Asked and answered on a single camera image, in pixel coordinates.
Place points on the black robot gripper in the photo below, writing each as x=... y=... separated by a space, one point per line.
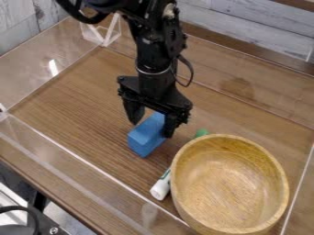
x=153 y=91

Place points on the blue rectangular block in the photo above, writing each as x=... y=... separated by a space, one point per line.
x=145 y=136

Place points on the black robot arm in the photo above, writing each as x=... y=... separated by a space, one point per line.
x=152 y=20

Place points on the brown wooden bowl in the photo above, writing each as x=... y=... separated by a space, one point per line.
x=228 y=185

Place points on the white green-capped marker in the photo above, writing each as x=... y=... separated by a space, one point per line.
x=161 y=187

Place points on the black metal stand base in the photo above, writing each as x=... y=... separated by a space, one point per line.
x=21 y=223

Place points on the clear acrylic corner bracket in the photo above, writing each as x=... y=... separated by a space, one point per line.
x=100 y=35

